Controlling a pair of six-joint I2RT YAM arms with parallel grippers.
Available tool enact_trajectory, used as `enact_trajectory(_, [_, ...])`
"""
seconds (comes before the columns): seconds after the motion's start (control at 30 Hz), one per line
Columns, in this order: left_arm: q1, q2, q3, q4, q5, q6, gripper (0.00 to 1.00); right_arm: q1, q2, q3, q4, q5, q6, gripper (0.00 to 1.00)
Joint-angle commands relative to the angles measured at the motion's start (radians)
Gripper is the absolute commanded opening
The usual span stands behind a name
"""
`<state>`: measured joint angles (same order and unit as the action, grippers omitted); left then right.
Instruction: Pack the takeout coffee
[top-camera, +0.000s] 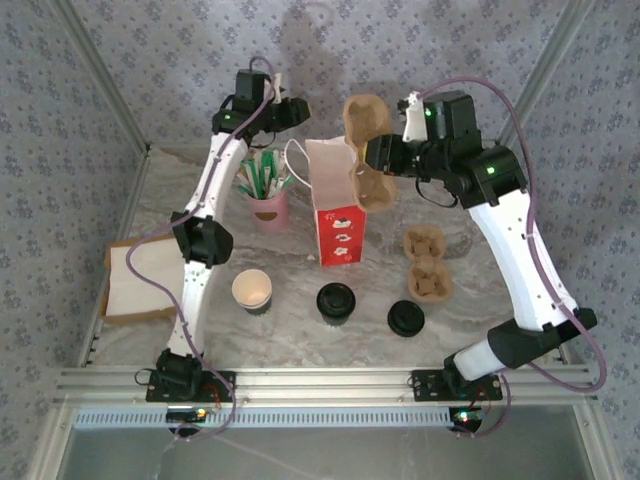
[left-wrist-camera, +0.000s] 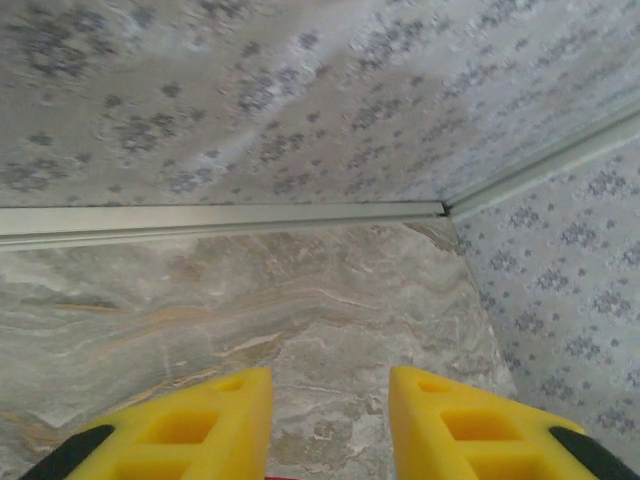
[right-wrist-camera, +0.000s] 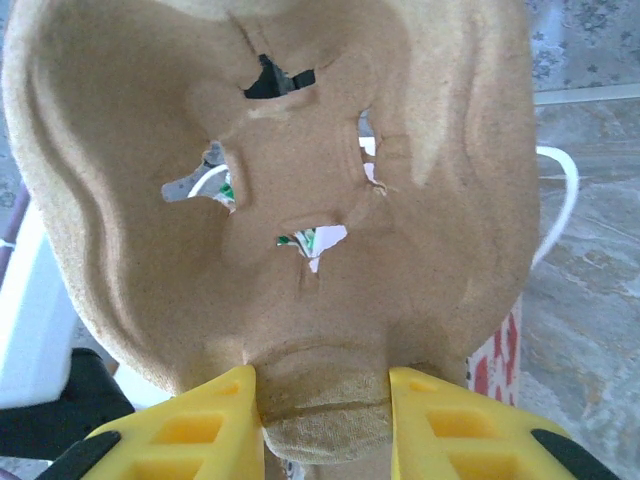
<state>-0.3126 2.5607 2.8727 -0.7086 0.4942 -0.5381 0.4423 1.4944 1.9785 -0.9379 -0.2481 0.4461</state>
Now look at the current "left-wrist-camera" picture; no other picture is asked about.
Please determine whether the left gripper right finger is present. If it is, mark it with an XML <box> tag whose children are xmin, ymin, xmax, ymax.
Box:
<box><xmin>388</xmin><ymin>364</ymin><xmax>640</xmax><ymax>480</ymax></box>

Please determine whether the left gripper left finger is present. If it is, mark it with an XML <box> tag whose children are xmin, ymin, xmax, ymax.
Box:
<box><xmin>18</xmin><ymin>366</ymin><xmax>275</xmax><ymax>480</ymax></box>

